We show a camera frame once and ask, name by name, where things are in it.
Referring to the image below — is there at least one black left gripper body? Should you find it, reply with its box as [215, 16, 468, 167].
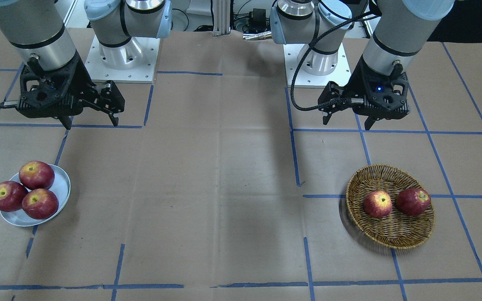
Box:
[318, 58, 410, 120]

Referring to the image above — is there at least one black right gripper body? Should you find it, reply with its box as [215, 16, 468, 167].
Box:
[16, 54, 126, 119]

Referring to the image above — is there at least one red yellow apple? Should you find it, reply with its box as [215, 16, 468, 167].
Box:
[363, 190, 393, 218]

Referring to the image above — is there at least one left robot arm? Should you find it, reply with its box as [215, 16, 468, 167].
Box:
[270, 0, 454, 130]

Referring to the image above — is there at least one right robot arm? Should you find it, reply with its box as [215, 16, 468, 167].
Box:
[0, 0, 172, 129]

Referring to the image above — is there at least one red apple back on plate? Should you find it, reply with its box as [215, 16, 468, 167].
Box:
[18, 161, 55, 190]

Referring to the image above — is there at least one red apple on plate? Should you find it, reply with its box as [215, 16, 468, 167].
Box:
[22, 188, 59, 219]
[0, 181, 28, 212]
[18, 161, 55, 190]

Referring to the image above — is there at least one white round plate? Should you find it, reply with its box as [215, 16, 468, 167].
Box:
[0, 164, 71, 227]

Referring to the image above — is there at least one red apple front on plate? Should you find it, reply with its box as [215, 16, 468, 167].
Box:
[22, 188, 59, 219]

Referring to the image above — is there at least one woven wicker basket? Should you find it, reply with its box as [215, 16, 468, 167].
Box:
[346, 164, 436, 250]

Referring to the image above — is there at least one dark red apple in basket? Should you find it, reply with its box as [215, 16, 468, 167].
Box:
[396, 188, 431, 217]

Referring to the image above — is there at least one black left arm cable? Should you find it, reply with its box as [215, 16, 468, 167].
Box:
[290, 12, 380, 112]

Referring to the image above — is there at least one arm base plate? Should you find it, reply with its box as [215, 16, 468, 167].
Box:
[283, 44, 351, 88]
[85, 37, 161, 84]

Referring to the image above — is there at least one aluminium frame post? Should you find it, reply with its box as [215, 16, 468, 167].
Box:
[210, 0, 233, 37]

